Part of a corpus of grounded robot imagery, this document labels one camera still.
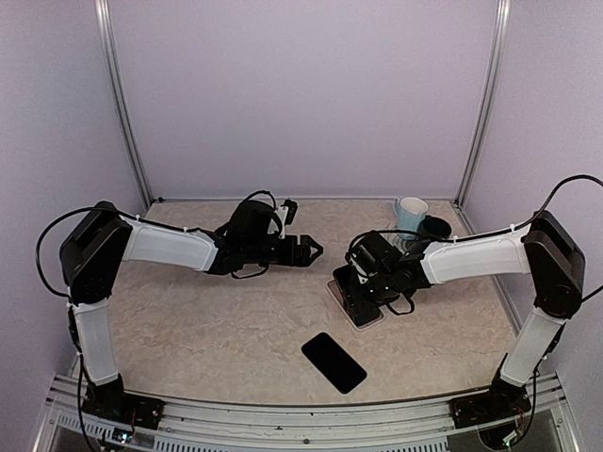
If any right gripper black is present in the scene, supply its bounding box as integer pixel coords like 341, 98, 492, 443
342, 271, 399, 316

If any front aluminium rail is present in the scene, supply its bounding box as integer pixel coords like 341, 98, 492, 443
29, 374, 583, 451

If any black phone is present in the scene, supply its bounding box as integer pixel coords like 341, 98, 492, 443
335, 278, 380, 326
301, 332, 367, 395

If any pink phone case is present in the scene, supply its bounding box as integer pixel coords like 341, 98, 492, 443
326, 280, 384, 331

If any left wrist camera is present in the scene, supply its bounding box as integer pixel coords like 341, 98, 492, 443
276, 199, 298, 238

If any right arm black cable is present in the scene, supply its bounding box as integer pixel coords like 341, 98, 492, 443
527, 174, 603, 302

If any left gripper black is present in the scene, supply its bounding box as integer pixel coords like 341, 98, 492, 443
245, 234, 324, 266

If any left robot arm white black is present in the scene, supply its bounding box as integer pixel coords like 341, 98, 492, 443
59, 200, 324, 419

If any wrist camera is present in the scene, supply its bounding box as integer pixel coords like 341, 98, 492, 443
346, 231, 403, 278
276, 199, 298, 238

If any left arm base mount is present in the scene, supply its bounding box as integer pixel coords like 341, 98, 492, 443
82, 387, 165, 430

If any aluminium frame post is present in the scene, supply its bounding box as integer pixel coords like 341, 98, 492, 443
94, 0, 153, 208
454, 0, 512, 210

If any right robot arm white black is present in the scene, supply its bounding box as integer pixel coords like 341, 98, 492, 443
327, 209, 585, 418

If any light blue mug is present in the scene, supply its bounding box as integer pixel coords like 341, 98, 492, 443
394, 197, 429, 240

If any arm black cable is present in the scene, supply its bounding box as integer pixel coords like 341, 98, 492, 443
527, 174, 603, 302
34, 206, 103, 299

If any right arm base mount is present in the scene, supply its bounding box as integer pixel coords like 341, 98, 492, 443
449, 386, 531, 428

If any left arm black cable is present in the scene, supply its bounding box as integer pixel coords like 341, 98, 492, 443
34, 206, 103, 299

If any dark green mug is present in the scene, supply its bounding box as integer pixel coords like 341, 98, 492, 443
417, 215, 452, 239

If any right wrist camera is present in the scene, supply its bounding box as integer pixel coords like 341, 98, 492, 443
346, 231, 403, 278

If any right aluminium frame post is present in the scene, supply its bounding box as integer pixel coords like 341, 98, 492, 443
454, 0, 512, 210

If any left aluminium frame post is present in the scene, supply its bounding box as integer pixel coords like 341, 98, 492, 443
94, 0, 153, 208

